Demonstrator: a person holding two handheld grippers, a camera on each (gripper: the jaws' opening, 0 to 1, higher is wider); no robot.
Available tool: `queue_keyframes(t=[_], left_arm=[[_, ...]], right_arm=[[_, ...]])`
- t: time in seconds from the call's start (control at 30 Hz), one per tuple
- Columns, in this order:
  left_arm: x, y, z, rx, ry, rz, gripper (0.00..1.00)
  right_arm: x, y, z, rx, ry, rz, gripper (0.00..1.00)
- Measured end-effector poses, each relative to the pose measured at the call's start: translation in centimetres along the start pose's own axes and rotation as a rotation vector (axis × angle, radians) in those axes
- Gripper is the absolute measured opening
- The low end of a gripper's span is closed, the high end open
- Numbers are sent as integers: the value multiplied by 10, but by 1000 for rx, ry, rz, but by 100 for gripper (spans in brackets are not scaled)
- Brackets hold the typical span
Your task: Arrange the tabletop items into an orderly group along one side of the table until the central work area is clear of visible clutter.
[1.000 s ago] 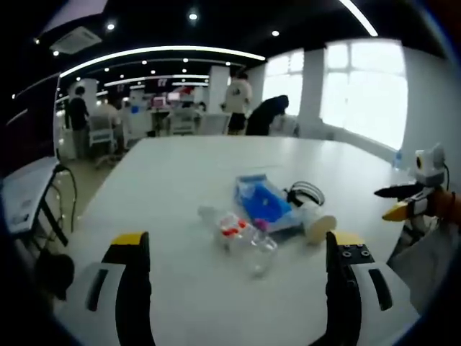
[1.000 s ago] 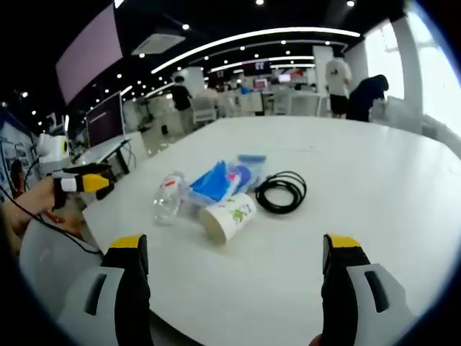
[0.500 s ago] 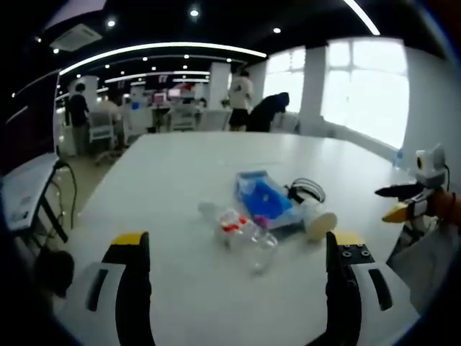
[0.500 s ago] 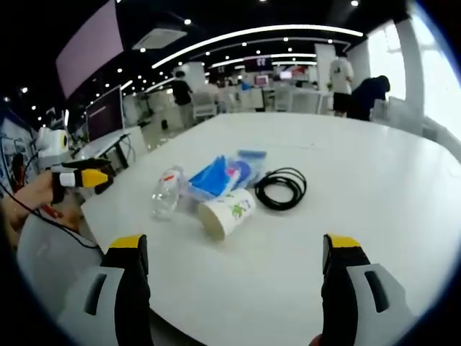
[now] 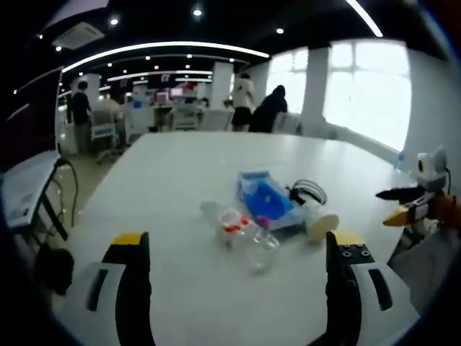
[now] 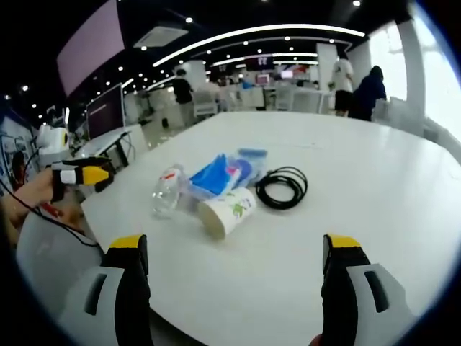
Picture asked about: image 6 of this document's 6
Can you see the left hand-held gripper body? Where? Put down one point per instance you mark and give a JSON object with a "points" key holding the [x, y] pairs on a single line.
{"points": [[50, 140]]}

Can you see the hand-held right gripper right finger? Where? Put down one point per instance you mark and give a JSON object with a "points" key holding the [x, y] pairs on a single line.
{"points": [[360, 288]]}

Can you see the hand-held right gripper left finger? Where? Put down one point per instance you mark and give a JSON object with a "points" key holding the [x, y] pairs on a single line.
{"points": [[108, 288]]}

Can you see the clear plastic bottle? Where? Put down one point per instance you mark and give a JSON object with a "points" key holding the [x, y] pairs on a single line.
{"points": [[168, 194]]}

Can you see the blue plastic bag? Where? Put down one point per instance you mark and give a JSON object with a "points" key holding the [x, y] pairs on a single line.
{"points": [[216, 176]]}

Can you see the printed paper cup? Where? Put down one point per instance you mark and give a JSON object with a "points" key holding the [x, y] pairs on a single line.
{"points": [[227, 212]]}

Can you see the person's left hand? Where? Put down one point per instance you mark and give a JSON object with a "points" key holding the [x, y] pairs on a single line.
{"points": [[37, 189]]}

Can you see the person's right hand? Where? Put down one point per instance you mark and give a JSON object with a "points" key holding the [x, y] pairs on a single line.
{"points": [[317, 341]]}

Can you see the white side desk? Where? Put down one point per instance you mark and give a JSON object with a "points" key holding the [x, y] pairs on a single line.
{"points": [[102, 142]]}

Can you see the dark computer monitor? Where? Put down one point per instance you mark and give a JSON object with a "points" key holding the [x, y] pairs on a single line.
{"points": [[106, 113]]}

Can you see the white table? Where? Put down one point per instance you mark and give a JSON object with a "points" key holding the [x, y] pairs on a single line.
{"points": [[306, 252]]}

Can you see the ceiling air vent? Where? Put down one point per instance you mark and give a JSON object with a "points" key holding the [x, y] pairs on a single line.
{"points": [[160, 35]]}

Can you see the curved ceiling light strip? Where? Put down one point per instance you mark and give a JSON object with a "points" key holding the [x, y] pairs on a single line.
{"points": [[252, 34]]}

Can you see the large pink wall screen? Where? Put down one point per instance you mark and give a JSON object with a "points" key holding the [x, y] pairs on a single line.
{"points": [[93, 50]]}

